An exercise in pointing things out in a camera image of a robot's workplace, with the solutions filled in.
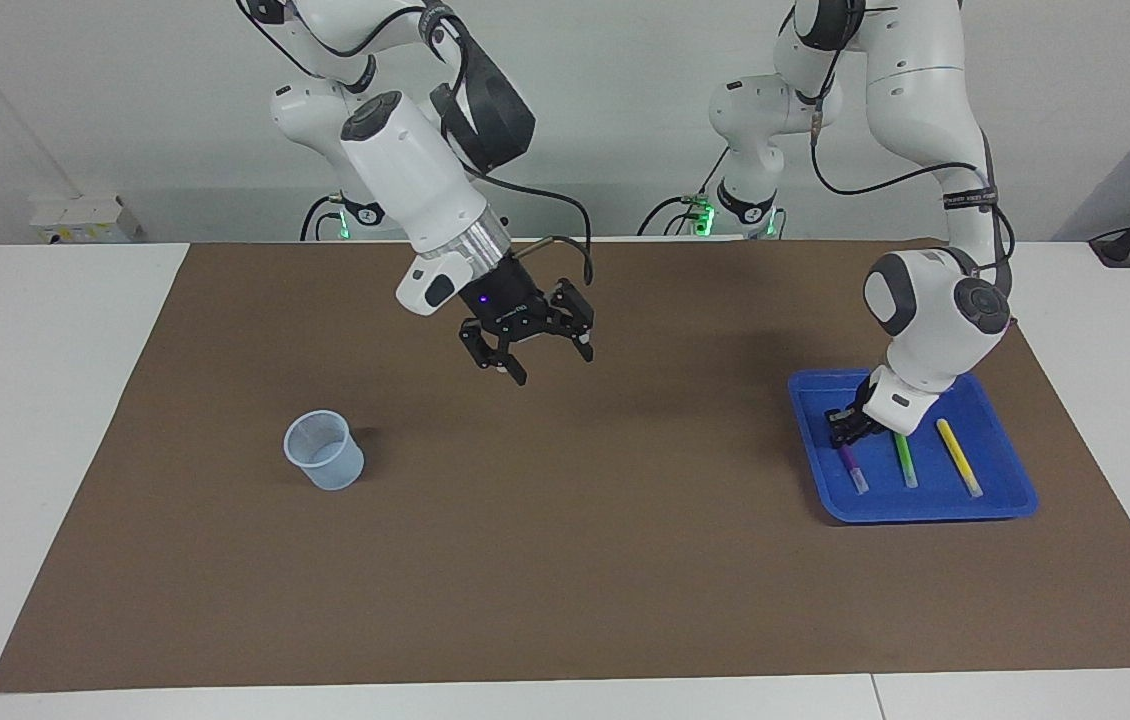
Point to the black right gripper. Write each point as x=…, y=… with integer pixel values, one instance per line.
x=510, y=305

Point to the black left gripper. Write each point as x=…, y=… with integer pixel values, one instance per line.
x=865, y=405

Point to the purple marker pen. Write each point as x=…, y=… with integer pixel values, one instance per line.
x=853, y=470

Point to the green marker pen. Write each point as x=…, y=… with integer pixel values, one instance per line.
x=906, y=460

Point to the yellow marker pen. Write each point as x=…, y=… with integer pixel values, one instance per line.
x=958, y=456

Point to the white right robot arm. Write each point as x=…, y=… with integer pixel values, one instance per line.
x=410, y=170

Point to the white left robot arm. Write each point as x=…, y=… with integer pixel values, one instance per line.
x=925, y=110

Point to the blue plastic tray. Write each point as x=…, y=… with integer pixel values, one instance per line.
x=925, y=500

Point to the brown table mat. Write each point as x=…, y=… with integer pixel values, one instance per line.
x=565, y=560

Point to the translucent plastic cup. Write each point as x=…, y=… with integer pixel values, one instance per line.
x=325, y=468

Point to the white box with yellow labels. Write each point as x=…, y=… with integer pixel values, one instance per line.
x=85, y=218

